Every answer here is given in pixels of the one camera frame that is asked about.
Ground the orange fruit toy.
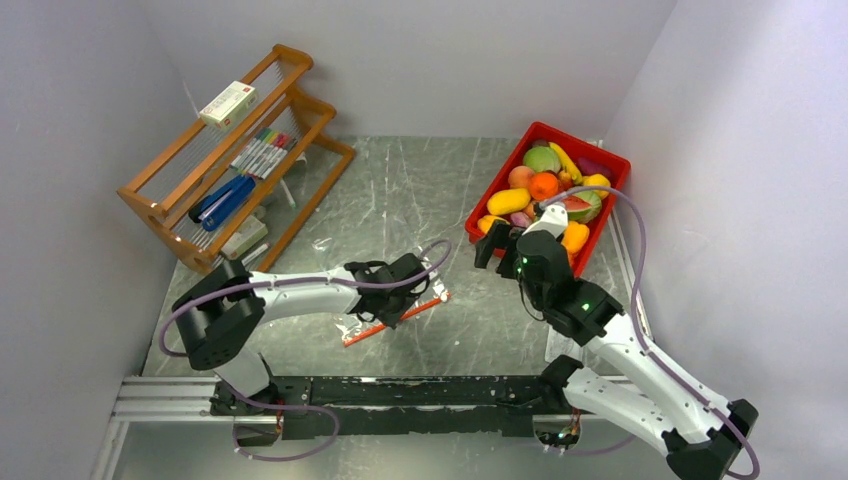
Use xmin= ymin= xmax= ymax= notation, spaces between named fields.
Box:
xmin=526 ymin=172 xmax=561 ymax=201

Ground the yellow bell pepper toy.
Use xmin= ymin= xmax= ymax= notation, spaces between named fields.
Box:
xmin=582 ymin=174 xmax=611 ymax=199

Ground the orange bell pepper toy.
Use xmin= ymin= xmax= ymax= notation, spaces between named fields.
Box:
xmin=561 ymin=221 xmax=590 ymax=257

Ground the banana toy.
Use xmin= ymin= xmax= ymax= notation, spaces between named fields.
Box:
xmin=548 ymin=142 xmax=583 ymax=185

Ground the blue stapler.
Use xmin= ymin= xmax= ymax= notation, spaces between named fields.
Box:
xmin=188 ymin=175 xmax=257 ymax=232

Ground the yellow mango toy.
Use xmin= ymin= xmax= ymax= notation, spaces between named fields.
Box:
xmin=486 ymin=188 xmax=532 ymax=216

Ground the green box lower shelf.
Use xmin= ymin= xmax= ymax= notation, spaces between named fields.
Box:
xmin=220 ymin=215 xmax=268 ymax=260

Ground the bundle of coloured markers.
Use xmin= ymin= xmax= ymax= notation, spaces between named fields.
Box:
xmin=230 ymin=128 xmax=296 ymax=179

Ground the purple eggplant toy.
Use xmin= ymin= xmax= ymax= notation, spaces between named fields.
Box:
xmin=575 ymin=157 xmax=614 ymax=180

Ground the white box on top shelf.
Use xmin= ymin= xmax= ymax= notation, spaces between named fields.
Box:
xmin=198 ymin=81 xmax=258 ymax=132

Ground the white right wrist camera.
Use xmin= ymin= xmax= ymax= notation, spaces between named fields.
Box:
xmin=523 ymin=203 xmax=569 ymax=238

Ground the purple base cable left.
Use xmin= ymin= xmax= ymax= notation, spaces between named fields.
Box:
xmin=231 ymin=393 xmax=343 ymax=464

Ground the red plastic food bin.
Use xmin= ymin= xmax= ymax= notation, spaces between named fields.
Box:
xmin=464 ymin=122 xmax=631 ymax=275

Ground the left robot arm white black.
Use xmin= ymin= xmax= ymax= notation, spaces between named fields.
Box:
xmin=166 ymin=253 xmax=435 ymax=416

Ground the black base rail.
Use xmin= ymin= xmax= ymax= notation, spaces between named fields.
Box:
xmin=210 ymin=375 xmax=579 ymax=446

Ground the purple onion toy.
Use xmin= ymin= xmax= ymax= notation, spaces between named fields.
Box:
xmin=509 ymin=211 xmax=533 ymax=228

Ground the green cabbage toy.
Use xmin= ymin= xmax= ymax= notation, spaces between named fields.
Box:
xmin=523 ymin=146 xmax=562 ymax=173

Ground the clear zip top bag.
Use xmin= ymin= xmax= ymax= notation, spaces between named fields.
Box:
xmin=336 ymin=243 xmax=451 ymax=347

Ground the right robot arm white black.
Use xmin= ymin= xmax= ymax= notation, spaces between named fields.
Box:
xmin=474 ymin=222 xmax=759 ymax=479

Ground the wooden shelf rack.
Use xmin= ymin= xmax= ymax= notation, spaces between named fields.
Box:
xmin=117 ymin=44 xmax=356 ymax=274

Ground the peach toy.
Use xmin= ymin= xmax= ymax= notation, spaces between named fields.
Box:
xmin=507 ymin=165 xmax=536 ymax=189

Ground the watermelon slice toy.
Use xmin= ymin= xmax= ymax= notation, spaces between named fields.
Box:
xmin=562 ymin=191 xmax=603 ymax=224

